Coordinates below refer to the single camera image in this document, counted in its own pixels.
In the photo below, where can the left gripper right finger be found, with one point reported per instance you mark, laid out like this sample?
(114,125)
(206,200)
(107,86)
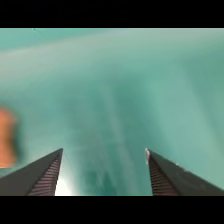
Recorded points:
(173,181)

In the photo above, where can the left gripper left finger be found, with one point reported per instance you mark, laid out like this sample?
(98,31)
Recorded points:
(36,178)

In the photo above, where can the orange-brown shirt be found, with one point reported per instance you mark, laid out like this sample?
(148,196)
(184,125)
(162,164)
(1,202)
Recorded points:
(6,136)

